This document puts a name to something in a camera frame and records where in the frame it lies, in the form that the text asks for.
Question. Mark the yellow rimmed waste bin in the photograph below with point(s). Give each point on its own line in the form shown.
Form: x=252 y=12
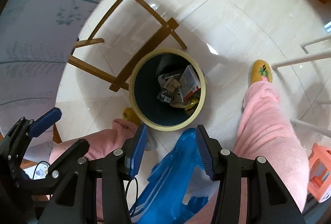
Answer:
x=147 y=89

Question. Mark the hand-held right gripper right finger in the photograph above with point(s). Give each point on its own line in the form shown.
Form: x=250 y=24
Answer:
x=206 y=154

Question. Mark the orange plastic stool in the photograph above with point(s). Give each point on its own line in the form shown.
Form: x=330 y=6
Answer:
x=319 y=162

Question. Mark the yellow snack packet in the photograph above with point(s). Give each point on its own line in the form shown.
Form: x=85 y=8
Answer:
x=192 y=103

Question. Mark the person's right leg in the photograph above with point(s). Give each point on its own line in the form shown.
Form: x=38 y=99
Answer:
x=266 y=136

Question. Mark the long white printed box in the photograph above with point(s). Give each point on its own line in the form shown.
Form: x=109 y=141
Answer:
x=190 y=79

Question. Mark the person's left leg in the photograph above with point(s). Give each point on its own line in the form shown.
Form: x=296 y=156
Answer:
x=103 y=141

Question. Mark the person's leg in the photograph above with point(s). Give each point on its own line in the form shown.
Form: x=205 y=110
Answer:
x=266 y=136
x=103 y=141

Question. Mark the wooden table frame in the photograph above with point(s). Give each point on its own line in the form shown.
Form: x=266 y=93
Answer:
x=144 y=43

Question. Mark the yellow knitted slipper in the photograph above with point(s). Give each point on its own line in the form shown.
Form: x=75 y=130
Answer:
x=261 y=71
x=129 y=115

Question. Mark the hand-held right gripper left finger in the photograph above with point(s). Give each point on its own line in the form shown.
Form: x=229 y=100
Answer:
x=135 y=151

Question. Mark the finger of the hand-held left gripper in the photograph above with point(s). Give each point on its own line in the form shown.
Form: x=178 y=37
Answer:
x=68 y=156
x=45 y=120

